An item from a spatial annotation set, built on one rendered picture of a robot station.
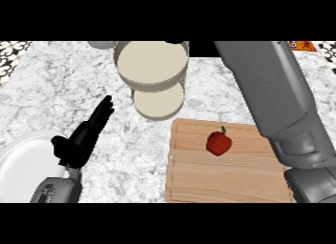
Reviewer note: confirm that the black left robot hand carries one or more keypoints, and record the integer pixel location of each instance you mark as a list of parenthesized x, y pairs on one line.
[(83, 139)]

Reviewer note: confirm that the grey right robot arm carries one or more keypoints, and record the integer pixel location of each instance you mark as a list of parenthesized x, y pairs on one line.
[(278, 105)]

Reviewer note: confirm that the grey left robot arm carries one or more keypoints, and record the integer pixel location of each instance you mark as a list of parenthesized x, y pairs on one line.
[(58, 190)]

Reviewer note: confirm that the red squash with green stem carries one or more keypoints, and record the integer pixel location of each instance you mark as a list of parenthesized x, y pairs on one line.
[(219, 143)]

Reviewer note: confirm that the wooden cutting board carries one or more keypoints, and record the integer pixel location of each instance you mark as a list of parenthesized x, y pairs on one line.
[(222, 178)]

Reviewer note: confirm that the white round plate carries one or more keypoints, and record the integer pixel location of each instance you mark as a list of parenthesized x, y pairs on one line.
[(19, 168)]

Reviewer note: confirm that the grey round object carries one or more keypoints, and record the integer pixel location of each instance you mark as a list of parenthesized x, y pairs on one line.
[(101, 44)]

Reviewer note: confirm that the black appliance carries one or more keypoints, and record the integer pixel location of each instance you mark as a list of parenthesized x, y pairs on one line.
[(203, 48)]

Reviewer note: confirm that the orange packet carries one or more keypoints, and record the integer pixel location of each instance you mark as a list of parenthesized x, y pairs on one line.
[(303, 45)]

